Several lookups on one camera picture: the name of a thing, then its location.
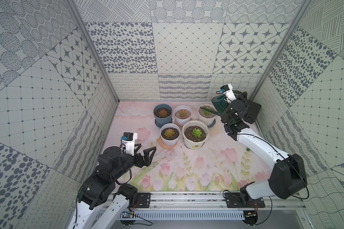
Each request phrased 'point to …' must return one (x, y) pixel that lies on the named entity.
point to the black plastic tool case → (253, 111)
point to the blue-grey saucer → (212, 124)
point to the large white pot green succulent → (195, 133)
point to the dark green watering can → (220, 103)
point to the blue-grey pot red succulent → (163, 114)
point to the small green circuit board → (128, 217)
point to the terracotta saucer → (166, 147)
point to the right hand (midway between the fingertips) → (247, 94)
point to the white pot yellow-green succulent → (170, 134)
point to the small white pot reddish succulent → (182, 114)
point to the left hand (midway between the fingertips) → (146, 144)
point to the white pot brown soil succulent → (206, 117)
